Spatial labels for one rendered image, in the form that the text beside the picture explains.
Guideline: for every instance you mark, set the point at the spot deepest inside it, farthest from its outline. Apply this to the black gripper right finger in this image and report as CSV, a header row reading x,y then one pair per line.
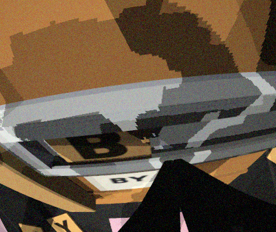
x,y
209,205

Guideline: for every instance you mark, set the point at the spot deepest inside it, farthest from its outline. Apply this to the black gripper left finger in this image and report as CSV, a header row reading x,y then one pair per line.
x,y
159,210

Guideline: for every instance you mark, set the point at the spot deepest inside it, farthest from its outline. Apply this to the white paper ticket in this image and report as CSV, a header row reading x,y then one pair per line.
x,y
124,181

